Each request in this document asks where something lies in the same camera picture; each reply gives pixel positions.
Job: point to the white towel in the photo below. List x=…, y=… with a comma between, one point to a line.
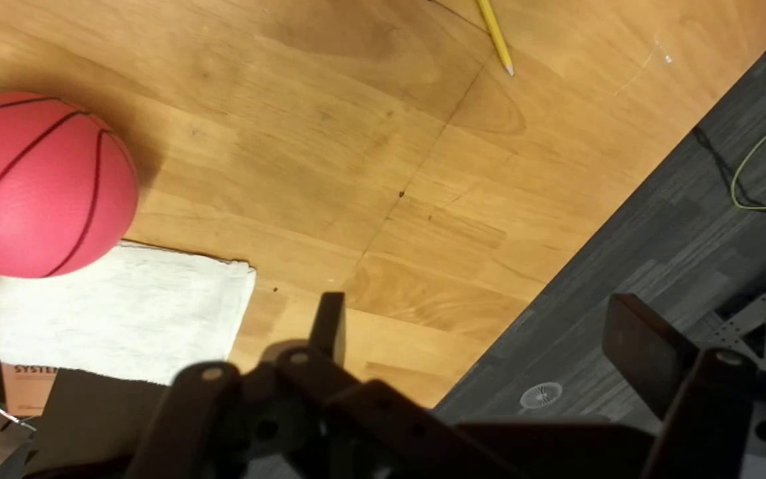
x=117, y=319

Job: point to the yellow pencil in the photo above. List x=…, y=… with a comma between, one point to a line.
x=496, y=36

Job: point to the white round floor cover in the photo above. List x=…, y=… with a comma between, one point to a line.
x=541, y=395

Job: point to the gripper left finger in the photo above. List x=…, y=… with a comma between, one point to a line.
x=330, y=399

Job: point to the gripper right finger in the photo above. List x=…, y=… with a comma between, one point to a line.
x=702, y=399

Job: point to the cardboard box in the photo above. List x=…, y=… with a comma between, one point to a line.
x=27, y=392

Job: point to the pink basketball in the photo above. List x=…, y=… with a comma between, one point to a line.
x=30, y=186

